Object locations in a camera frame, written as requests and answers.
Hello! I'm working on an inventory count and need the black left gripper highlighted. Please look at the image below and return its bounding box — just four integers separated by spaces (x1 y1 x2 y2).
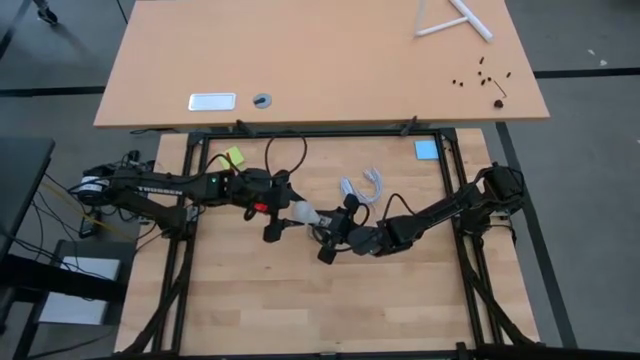
224 167 308 245

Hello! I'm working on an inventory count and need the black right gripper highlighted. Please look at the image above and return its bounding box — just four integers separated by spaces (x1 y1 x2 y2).
314 193 396 266

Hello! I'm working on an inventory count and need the white lightbulb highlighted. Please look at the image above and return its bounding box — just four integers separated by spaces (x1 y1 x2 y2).
291 199 332 228

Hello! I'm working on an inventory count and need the brass lamp socket base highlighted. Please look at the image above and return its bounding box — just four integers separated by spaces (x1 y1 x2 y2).
307 222 334 244

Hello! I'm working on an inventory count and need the green sticky note pad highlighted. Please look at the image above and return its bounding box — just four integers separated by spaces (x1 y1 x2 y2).
217 145 247 171

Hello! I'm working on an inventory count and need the black table clamp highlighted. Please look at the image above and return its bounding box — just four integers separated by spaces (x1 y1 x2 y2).
233 118 259 140
398 114 419 138

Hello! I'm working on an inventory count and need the blue sticky note pad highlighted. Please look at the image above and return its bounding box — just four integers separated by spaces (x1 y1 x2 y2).
413 139 441 162

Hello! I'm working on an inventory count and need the light wooden side table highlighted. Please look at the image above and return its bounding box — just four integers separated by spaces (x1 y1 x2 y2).
92 0 552 131

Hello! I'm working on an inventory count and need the black power adapter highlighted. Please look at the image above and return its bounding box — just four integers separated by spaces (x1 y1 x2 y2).
78 211 104 239

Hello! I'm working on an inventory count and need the white box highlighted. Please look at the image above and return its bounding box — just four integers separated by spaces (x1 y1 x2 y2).
37 255 122 327

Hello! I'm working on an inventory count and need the white round-top stand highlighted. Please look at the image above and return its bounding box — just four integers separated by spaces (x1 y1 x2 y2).
412 0 495 44

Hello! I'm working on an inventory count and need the black desk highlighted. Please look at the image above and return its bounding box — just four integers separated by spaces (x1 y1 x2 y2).
0 137 57 261

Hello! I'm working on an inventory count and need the black caster wheel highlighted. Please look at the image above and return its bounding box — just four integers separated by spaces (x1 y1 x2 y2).
32 0 59 26

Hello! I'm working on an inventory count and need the white power cord with switch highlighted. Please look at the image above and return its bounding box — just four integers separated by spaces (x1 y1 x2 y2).
339 166 386 206

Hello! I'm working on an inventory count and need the black camera cable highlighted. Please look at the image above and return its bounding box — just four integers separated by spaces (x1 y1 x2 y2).
263 133 309 176

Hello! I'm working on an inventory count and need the yellow floor cable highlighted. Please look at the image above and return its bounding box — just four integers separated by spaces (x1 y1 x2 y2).
42 182 134 242

